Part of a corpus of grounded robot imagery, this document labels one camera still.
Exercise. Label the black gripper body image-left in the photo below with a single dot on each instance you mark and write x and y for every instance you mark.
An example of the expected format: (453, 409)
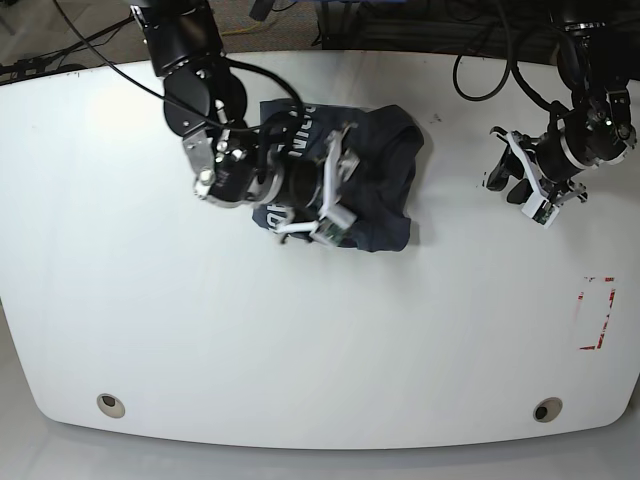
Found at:
(251, 169)

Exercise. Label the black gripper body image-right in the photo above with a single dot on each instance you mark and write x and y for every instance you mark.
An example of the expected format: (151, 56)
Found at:
(596, 131)

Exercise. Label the dark blue T-shirt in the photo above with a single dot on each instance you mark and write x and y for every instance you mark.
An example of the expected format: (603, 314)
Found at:
(384, 142)

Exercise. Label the red tape rectangle marking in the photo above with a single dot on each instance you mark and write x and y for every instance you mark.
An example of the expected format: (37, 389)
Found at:
(593, 311)

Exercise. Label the black tripod bar on floor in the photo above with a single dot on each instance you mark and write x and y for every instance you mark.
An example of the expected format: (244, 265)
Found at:
(51, 63)

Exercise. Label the right table cable grommet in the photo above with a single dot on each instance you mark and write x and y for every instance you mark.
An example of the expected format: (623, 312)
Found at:
(547, 410)

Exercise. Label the table cable grommet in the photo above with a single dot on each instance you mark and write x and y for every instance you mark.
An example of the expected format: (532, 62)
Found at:
(547, 410)
(110, 406)

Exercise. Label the left table cable grommet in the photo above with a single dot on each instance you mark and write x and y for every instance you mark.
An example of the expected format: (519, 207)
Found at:
(110, 406)

